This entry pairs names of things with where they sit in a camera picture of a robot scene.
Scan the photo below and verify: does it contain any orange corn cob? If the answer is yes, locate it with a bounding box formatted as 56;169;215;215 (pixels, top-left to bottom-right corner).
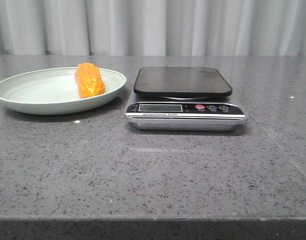
75;63;106;99

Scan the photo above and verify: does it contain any silver black kitchen scale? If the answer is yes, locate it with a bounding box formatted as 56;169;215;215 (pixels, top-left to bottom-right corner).
124;66;249;132

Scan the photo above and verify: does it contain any pale green round plate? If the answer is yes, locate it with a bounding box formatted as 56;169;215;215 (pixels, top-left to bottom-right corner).
0;67;126;115

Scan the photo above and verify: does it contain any white pleated curtain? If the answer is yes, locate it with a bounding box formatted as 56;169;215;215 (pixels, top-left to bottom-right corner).
0;0;306;56

